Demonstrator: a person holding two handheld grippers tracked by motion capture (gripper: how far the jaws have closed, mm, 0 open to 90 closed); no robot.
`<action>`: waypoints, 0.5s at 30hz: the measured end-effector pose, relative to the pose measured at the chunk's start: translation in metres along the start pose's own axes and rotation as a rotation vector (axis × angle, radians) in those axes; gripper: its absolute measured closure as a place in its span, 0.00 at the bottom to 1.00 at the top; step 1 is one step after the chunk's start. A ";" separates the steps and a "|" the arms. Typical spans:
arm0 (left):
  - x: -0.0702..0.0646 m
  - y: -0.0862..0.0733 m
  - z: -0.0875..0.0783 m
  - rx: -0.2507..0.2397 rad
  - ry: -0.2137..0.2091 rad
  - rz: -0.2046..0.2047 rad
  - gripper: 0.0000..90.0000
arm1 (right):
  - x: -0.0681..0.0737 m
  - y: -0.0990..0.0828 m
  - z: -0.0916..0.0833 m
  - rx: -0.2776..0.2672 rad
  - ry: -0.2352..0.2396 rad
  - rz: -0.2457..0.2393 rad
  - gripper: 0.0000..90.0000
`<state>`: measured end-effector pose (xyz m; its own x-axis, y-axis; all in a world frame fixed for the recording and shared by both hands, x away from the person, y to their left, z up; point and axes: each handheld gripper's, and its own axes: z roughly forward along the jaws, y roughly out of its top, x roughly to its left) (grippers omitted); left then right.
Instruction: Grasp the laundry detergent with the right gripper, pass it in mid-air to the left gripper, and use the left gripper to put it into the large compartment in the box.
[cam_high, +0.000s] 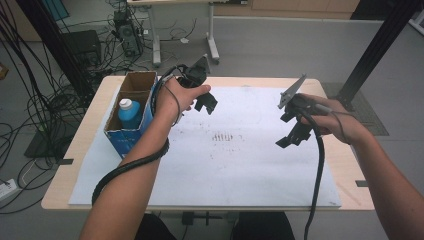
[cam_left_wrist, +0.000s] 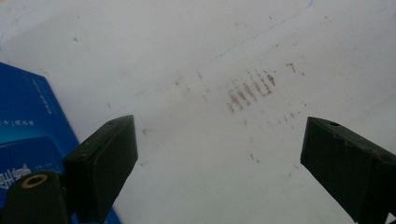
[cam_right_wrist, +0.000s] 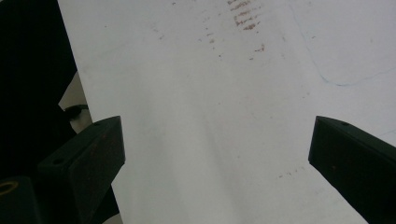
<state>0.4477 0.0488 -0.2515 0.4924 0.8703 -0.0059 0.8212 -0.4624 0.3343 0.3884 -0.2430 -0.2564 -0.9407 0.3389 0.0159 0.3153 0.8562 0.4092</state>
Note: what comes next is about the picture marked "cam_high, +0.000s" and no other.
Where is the white desk with legs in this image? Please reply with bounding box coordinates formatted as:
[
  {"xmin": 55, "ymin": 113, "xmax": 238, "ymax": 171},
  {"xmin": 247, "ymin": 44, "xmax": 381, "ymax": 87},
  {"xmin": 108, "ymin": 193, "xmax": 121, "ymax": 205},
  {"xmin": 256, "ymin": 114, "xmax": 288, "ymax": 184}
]
[{"xmin": 127, "ymin": 0, "xmax": 222, "ymax": 67}]

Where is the black metal stand post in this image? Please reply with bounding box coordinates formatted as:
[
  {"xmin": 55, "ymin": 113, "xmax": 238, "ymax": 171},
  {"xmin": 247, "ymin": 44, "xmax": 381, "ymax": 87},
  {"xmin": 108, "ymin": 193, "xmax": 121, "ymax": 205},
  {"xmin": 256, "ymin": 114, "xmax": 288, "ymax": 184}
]
[
  {"xmin": 334, "ymin": 0, "xmax": 422, "ymax": 111},
  {"xmin": 15, "ymin": 0, "xmax": 95, "ymax": 99}
]

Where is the person's left hand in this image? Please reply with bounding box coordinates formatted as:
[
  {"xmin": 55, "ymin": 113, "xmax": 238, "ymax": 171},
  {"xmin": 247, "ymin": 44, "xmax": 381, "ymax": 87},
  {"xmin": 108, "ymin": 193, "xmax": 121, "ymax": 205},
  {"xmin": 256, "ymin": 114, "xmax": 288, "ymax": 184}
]
[{"xmin": 154, "ymin": 77, "xmax": 212, "ymax": 128}]

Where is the person's leg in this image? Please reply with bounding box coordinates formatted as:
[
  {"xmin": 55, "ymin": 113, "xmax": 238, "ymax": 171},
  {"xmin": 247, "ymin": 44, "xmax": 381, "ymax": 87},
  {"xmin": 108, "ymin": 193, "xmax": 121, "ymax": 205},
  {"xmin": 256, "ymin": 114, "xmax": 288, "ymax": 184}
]
[
  {"xmin": 134, "ymin": 213, "xmax": 178, "ymax": 240},
  {"xmin": 231, "ymin": 211, "xmax": 297, "ymax": 240}
]

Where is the person's right leg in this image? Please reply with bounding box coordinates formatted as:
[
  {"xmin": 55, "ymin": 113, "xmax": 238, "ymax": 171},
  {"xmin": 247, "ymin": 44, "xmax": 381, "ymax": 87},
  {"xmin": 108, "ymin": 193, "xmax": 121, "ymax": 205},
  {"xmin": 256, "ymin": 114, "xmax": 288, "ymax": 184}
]
[{"xmin": 231, "ymin": 211, "xmax": 297, "ymax": 240}]

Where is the black table crank handle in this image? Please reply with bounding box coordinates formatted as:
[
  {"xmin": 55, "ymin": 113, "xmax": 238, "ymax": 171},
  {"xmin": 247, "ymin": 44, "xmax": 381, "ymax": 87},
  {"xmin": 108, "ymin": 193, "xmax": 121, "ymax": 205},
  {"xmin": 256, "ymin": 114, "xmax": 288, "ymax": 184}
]
[{"xmin": 181, "ymin": 210, "xmax": 223, "ymax": 228}]

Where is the tangle of black floor cables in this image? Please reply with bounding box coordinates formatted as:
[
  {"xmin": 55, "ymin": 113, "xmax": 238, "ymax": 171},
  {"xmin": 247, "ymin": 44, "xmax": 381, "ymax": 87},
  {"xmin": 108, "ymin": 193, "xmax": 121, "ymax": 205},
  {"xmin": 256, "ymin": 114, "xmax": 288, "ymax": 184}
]
[{"xmin": 0, "ymin": 0, "xmax": 201, "ymax": 214}]

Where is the person's left leg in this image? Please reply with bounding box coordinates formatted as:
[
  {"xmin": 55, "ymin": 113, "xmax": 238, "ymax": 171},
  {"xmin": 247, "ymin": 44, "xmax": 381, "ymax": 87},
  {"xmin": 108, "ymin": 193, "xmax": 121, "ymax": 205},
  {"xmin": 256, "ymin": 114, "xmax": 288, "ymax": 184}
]
[{"xmin": 134, "ymin": 213, "xmax": 178, "ymax": 240}]

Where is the person's right hand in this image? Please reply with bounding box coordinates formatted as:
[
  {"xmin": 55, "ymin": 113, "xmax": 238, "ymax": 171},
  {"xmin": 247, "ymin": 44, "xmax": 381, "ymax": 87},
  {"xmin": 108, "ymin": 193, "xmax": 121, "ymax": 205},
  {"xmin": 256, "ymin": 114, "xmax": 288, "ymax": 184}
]
[{"xmin": 297, "ymin": 93, "xmax": 368, "ymax": 146}]

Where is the blue panel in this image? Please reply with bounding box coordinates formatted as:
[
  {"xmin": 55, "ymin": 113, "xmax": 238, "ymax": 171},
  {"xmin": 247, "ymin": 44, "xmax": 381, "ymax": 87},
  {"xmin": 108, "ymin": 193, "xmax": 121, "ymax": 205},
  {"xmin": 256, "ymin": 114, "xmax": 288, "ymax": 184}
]
[{"xmin": 41, "ymin": 0, "xmax": 71, "ymax": 22}]

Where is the grey floor mat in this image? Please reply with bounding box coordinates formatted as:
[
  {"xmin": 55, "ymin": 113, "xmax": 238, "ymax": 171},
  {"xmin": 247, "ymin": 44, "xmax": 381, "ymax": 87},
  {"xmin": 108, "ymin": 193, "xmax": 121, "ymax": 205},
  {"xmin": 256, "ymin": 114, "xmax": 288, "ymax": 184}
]
[{"xmin": 321, "ymin": 81, "xmax": 390, "ymax": 137}]

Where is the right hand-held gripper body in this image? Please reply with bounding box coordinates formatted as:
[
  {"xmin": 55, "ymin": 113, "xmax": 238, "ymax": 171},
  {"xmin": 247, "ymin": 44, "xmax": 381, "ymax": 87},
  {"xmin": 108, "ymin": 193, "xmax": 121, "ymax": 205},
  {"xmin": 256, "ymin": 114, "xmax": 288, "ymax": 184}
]
[{"xmin": 277, "ymin": 73, "xmax": 332, "ymax": 124}]

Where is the black computer tower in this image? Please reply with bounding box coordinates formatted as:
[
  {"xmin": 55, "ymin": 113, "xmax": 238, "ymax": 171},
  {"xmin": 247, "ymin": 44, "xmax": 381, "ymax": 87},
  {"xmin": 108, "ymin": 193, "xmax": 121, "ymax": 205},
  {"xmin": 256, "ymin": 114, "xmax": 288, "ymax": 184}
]
[{"xmin": 112, "ymin": 9, "xmax": 144, "ymax": 58}]

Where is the wooden cabinet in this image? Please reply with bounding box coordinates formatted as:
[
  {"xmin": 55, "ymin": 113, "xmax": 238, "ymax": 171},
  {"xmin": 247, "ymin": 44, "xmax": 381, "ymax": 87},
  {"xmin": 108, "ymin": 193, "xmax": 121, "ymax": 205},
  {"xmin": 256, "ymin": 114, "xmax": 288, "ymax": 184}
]
[{"xmin": 213, "ymin": 0, "xmax": 362, "ymax": 20}]

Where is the blue bottle with white cap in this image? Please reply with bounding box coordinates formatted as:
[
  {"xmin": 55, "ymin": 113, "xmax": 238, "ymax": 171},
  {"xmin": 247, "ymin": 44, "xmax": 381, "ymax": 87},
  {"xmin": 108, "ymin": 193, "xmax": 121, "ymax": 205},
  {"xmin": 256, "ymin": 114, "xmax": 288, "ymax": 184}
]
[{"xmin": 117, "ymin": 98, "xmax": 143, "ymax": 131}]

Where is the blue cardboard box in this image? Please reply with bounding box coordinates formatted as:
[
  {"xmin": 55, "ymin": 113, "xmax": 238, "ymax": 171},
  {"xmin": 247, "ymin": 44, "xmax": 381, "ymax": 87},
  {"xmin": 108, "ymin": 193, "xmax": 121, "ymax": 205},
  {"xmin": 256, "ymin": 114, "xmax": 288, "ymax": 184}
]
[{"xmin": 104, "ymin": 70, "xmax": 159, "ymax": 160}]

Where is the white power strip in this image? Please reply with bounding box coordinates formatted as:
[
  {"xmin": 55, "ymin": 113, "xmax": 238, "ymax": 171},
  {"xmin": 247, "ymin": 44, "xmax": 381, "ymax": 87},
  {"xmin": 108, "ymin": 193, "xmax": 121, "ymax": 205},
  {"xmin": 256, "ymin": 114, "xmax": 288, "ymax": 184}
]
[{"xmin": 0, "ymin": 178, "xmax": 18, "ymax": 202}]

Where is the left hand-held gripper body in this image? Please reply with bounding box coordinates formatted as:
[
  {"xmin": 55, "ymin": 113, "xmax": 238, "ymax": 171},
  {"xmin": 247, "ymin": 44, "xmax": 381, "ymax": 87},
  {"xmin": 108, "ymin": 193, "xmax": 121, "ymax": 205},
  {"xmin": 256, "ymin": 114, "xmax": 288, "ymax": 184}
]
[{"xmin": 175, "ymin": 54, "xmax": 212, "ymax": 89}]

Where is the black box on floor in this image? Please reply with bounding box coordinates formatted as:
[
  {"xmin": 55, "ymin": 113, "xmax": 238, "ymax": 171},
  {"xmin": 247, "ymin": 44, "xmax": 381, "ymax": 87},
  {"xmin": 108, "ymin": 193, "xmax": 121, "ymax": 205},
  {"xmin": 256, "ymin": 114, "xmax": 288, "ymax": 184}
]
[{"xmin": 62, "ymin": 29, "xmax": 102, "ymax": 68}]

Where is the black floor mat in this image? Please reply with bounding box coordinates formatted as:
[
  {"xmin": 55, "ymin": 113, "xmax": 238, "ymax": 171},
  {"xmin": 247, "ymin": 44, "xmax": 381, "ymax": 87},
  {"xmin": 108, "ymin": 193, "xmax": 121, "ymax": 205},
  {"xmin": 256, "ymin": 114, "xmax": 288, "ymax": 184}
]
[{"xmin": 23, "ymin": 124, "xmax": 83, "ymax": 159}]

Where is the black corrugated cable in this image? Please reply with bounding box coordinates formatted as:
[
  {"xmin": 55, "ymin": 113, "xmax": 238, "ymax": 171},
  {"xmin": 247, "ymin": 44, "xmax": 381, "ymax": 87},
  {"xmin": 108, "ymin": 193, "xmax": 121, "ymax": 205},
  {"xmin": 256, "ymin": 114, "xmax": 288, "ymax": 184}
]
[
  {"xmin": 91, "ymin": 64, "xmax": 188, "ymax": 207},
  {"xmin": 302, "ymin": 108, "xmax": 326, "ymax": 240}
]

